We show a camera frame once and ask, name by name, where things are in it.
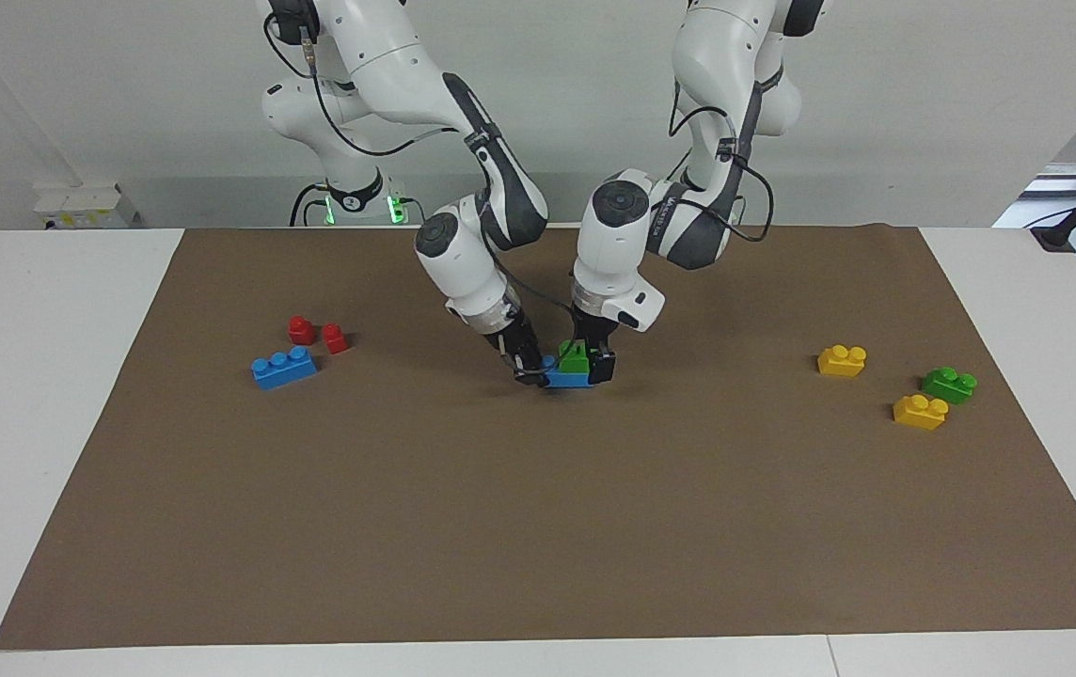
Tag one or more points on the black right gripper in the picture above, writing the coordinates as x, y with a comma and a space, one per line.
517, 340

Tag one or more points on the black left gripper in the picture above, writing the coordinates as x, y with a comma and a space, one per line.
596, 335

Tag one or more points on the green two-stud toy block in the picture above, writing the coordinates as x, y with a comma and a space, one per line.
577, 363
948, 387

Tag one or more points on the blue three-stud toy block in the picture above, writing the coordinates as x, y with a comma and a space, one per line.
284, 372
568, 380

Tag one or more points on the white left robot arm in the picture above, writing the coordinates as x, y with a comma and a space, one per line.
717, 47

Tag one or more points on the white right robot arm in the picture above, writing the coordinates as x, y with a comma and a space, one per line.
387, 56

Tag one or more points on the small red toy block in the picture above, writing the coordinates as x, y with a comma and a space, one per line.
336, 340
301, 331

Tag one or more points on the yellow two-stud toy block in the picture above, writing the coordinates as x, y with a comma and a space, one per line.
919, 415
841, 363

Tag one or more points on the brown table mat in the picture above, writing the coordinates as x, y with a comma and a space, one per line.
538, 517

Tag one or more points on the white power box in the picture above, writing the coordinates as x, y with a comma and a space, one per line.
77, 207

